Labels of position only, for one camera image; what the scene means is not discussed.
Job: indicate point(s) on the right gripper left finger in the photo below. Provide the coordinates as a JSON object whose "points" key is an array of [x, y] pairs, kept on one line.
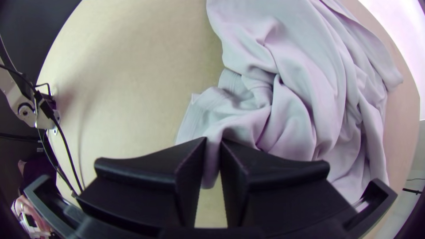
{"points": [[146, 186]]}

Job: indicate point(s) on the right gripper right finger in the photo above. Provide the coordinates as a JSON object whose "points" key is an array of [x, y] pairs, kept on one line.
{"points": [[272, 192]]}

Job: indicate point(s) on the grey t-shirt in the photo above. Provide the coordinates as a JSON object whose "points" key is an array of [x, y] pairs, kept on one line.
{"points": [[299, 83]]}

